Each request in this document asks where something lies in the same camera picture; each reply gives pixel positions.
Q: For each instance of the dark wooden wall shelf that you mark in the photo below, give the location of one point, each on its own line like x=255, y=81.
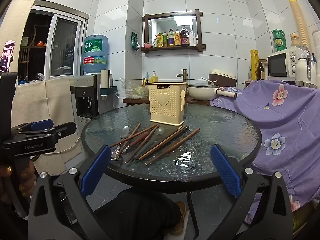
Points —
x=146, y=31

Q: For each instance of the brown rice cooker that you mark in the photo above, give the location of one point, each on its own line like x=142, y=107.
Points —
x=223, y=76

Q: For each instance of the pink bowl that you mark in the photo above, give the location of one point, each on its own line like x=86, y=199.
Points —
x=147, y=45

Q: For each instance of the person's black trouser leg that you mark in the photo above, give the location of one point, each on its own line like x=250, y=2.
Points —
x=137, y=215

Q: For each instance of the white microwave oven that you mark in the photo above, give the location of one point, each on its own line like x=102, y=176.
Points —
x=277, y=65

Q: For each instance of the clear plastic spoon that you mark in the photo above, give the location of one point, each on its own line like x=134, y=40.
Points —
x=160, y=130

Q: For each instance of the white electric kettle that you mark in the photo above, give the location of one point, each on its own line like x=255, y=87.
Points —
x=303, y=70

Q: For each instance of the yellow snack bag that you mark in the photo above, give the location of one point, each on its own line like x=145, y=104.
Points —
x=156, y=42

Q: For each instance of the sliding glass window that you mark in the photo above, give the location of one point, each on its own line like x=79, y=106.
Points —
x=63, y=47

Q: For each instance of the white squeeze bottle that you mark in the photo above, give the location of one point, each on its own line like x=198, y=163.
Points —
x=192, y=39

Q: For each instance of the dark soy sauce bottle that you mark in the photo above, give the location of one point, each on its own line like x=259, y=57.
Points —
x=185, y=37

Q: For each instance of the yellow dish soap bottle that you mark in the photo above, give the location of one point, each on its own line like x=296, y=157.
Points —
x=153, y=78

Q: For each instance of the beige cloth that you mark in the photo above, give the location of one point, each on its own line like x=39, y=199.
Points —
x=55, y=100

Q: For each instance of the person's left hand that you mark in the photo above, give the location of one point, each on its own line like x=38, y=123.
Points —
x=23, y=180

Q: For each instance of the clear plastic bags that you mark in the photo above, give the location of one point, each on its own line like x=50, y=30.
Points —
x=131, y=90

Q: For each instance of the round glass table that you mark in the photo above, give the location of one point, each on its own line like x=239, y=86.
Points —
x=220, y=135

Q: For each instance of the orange label sauce bottle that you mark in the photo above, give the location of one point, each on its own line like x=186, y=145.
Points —
x=177, y=38

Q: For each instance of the cream frying pan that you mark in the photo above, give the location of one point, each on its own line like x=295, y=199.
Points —
x=202, y=92

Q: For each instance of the white ladle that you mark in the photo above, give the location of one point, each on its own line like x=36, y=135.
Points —
x=208, y=80

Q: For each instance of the purple floral cloth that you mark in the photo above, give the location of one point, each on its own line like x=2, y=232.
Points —
x=282, y=120

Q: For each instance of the stack of green tubs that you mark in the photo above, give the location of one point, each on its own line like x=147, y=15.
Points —
x=279, y=41

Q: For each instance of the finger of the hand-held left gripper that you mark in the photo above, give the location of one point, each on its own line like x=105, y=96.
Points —
x=62, y=130
x=42, y=125

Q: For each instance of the smartphone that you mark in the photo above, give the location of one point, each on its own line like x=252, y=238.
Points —
x=7, y=56

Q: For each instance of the bronze faucet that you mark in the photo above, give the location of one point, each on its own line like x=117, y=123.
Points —
x=183, y=75

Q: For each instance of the blue water jug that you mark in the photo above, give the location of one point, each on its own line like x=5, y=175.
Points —
x=95, y=55

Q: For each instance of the yellow oil bottle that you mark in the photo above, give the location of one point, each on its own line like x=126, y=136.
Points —
x=164, y=40

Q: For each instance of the brown shoe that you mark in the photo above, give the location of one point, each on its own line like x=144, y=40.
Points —
x=181, y=217

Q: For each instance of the metal spoon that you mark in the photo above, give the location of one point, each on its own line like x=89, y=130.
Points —
x=125, y=131
x=116, y=155

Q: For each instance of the white paper roll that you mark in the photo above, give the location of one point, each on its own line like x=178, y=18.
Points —
x=105, y=78

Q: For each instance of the cream plastic utensil holder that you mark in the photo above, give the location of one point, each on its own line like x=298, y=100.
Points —
x=166, y=103

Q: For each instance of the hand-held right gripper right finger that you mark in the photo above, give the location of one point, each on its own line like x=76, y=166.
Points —
x=226, y=170

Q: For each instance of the yellow cylinder pack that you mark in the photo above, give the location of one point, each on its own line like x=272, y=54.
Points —
x=254, y=65

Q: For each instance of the pile of wooden chopsticks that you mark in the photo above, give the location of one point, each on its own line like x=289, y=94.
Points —
x=160, y=142

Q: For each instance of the green wall packet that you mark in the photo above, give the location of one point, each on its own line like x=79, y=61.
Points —
x=135, y=42

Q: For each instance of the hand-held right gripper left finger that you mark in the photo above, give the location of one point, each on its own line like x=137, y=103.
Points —
x=96, y=170

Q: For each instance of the brown glass bottle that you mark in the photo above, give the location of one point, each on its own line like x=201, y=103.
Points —
x=260, y=72

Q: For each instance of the yellow lid jar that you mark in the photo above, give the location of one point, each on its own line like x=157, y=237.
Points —
x=295, y=41

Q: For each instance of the tall stack of paper cups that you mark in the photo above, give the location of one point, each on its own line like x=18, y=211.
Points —
x=298, y=20

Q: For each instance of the water dispenser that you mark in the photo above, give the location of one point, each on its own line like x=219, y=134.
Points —
x=85, y=97

